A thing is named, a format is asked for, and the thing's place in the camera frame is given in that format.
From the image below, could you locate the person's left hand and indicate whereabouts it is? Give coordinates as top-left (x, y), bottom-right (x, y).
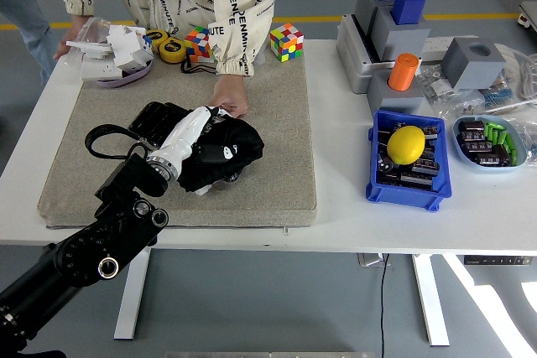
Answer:
top-left (208, 75), bottom-right (249, 120)

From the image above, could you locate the person's right hand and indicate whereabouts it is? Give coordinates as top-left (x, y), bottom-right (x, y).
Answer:
top-left (54, 13), bottom-right (91, 60)

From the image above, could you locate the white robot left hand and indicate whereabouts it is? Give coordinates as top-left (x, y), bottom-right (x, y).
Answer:
top-left (154, 104), bottom-right (241, 165)

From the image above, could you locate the black rag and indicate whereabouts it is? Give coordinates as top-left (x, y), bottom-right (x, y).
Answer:
top-left (175, 117), bottom-right (266, 194)

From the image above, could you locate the black table control panel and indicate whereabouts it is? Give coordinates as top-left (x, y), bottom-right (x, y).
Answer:
top-left (462, 255), bottom-right (533, 267)

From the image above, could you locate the clear plastic bag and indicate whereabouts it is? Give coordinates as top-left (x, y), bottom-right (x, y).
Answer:
top-left (501, 113), bottom-right (537, 169)
top-left (62, 16), bottom-right (114, 68)

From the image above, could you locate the white socket plate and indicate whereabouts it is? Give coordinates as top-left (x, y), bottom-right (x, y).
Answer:
top-left (80, 60), bottom-right (123, 81)

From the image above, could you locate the multicolour puzzle cube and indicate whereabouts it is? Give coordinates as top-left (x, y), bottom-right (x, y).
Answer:
top-left (183, 24), bottom-right (216, 64)
top-left (269, 22), bottom-right (305, 63)

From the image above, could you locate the lavender tray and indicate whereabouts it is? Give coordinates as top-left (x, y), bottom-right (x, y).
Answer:
top-left (92, 60), bottom-right (154, 90)

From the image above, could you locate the yellow tape measure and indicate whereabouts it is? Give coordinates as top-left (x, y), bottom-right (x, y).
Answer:
top-left (144, 29), bottom-right (171, 52)
top-left (158, 36), bottom-right (187, 64)

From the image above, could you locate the grey-brown mat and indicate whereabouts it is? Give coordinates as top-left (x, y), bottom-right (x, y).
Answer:
top-left (37, 49), bottom-right (318, 229)

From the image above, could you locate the large grey box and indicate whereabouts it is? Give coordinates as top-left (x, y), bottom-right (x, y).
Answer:
top-left (335, 13), bottom-right (398, 95)

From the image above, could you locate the white table leg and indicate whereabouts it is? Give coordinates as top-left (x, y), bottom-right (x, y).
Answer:
top-left (410, 253), bottom-right (450, 347)
top-left (112, 248), bottom-right (151, 340)

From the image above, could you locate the orange cylinder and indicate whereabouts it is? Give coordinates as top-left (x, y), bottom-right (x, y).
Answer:
top-left (387, 52), bottom-right (420, 92)

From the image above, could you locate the yellow lemon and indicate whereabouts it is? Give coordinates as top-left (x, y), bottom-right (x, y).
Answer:
top-left (386, 125), bottom-right (426, 165)

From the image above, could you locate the blue peg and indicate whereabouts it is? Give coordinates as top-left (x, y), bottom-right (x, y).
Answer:
top-left (390, 0), bottom-right (427, 26)

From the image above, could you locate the blue plastic bin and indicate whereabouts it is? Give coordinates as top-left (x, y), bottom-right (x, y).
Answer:
top-left (365, 108), bottom-right (453, 212)

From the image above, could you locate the clear bag of screws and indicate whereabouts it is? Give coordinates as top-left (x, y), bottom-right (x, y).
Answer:
top-left (417, 64), bottom-right (457, 103)

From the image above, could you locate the silver box under table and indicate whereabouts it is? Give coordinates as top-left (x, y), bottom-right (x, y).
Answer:
top-left (357, 252), bottom-right (392, 267)

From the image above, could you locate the clear bag of metal parts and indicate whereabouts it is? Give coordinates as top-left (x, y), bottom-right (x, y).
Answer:
top-left (435, 91), bottom-right (487, 121)

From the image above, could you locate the grey block with round hole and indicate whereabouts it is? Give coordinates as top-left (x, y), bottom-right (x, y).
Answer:
top-left (440, 36), bottom-right (508, 91)

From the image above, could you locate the bag of blue resistors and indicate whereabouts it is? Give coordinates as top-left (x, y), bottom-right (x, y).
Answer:
top-left (482, 79), bottom-right (516, 111)

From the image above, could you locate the light blue tray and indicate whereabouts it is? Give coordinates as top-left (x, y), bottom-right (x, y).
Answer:
top-left (451, 113), bottom-right (528, 174)

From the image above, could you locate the thin white stick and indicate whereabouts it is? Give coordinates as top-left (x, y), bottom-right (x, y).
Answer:
top-left (486, 97), bottom-right (537, 115)

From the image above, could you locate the white cart with red part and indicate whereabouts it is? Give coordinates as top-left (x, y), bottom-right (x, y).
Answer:
top-left (518, 0), bottom-right (537, 34)

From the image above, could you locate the white switch plate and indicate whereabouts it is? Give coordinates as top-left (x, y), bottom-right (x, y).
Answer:
top-left (65, 39), bottom-right (114, 60)

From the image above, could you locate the black cord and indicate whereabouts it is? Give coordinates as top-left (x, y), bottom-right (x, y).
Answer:
top-left (180, 58), bottom-right (217, 75)

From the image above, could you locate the black power cable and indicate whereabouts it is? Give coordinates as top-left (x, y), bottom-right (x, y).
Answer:
top-left (378, 253), bottom-right (389, 358)

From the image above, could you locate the thick white rope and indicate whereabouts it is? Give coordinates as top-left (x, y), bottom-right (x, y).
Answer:
top-left (493, 42), bottom-right (530, 68)

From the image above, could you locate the white cable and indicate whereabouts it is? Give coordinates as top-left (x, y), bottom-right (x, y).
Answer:
top-left (516, 54), bottom-right (537, 101)

